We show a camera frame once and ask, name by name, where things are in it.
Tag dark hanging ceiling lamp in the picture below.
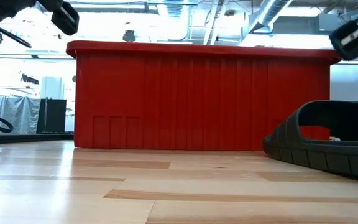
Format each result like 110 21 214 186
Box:
122 30 137 43

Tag black table frame rail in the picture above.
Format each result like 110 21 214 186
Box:
0 132 75 146

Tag grey cloth cover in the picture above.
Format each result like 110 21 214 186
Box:
0 95 42 135

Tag red plastic bin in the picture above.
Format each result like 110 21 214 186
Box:
65 40 342 152

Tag white cabinet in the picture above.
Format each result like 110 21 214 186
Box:
40 76 65 100

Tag silver ceiling air duct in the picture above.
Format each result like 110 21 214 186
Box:
249 0 293 34

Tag black cabinet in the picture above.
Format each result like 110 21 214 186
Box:
36 98 67 134

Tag dark grey foam slide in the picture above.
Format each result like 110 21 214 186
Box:
262 100 358 179

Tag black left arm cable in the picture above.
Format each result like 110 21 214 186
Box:
0 26 33 49

